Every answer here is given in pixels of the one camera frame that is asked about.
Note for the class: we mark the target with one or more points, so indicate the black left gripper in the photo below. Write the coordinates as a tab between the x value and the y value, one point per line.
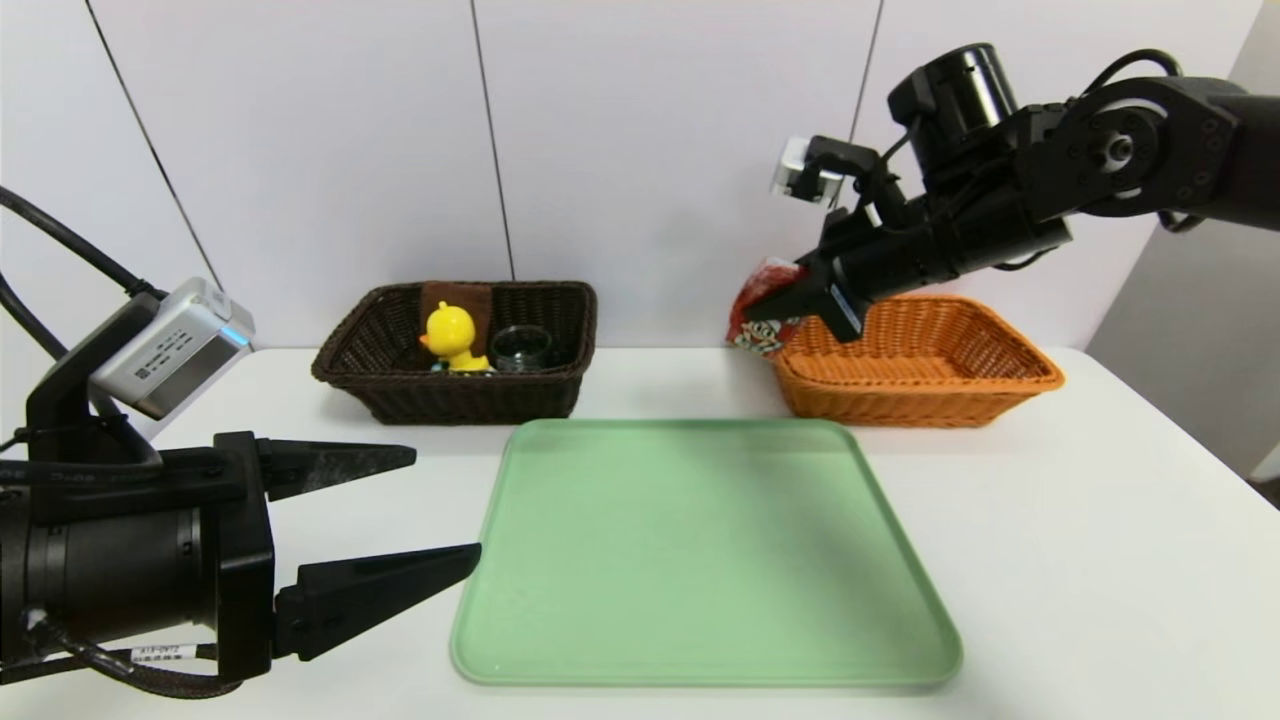
246	555

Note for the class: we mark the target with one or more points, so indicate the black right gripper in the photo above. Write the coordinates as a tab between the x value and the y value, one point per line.
838	303

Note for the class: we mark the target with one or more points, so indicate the red milk carton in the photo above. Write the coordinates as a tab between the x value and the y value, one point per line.
762	300

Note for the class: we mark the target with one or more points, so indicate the yellow duck toy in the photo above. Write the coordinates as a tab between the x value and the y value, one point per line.
452	335

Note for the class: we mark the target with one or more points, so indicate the brown towel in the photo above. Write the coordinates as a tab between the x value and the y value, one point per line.
468	297

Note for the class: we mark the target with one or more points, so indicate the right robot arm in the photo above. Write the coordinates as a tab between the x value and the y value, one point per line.
1130	150

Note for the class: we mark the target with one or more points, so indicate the orange wicker basket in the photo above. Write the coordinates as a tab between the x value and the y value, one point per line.
920	395

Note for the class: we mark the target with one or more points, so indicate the dark brown wicker basket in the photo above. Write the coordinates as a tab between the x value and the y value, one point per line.
450	400

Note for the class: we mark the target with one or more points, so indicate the green plastic tray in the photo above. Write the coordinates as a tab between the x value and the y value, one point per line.
700	560

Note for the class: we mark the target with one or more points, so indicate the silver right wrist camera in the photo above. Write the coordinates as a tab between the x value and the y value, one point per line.
800	172

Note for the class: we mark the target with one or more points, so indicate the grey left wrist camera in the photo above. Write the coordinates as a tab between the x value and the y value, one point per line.
170	350

